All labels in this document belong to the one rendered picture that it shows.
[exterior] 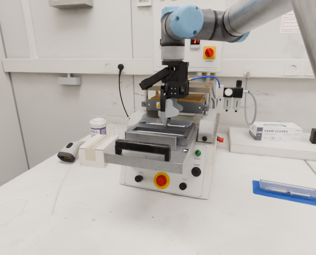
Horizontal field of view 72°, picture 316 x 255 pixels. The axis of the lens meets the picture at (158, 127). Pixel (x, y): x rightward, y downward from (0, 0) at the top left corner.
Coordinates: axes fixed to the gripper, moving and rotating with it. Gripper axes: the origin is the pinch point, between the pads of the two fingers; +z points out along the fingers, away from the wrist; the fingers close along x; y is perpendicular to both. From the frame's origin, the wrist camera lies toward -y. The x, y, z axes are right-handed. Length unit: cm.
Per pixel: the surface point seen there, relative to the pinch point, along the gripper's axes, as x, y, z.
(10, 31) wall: 65, -138, -40
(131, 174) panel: -4.1, -12.0, 21.4
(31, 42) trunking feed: 63, -119, -32
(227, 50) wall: 70, 18, -25
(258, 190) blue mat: 5.6, 34.1, 25.8
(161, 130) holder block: -6.3, 0.3, 1.9
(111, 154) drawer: -23.6, -8.6, 3.9
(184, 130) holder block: -5.3, 7.8, 1.3
